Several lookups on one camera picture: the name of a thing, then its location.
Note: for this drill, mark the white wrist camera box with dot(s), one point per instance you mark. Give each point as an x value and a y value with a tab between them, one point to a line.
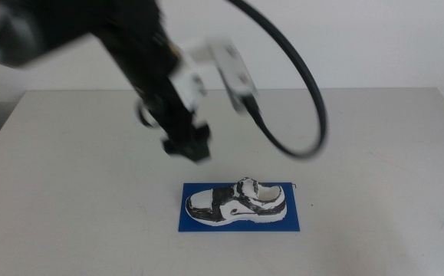
225	73

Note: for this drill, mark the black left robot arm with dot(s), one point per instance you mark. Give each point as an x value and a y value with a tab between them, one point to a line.
45	27

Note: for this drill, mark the black and white toy shoe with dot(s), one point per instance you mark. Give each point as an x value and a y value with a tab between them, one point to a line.
237	205

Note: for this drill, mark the blue rectangular mat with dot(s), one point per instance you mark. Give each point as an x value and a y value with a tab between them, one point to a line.
287	224

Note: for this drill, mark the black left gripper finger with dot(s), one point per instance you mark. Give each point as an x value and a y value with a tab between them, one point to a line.
198	153
172	147

